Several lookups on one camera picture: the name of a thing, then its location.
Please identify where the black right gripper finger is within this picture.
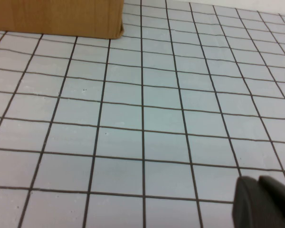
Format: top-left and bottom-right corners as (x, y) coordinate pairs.
(232, 175), (285, 228)

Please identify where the empty brown cardboard box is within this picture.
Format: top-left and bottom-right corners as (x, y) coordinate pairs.
(0, 0), (125, 40)

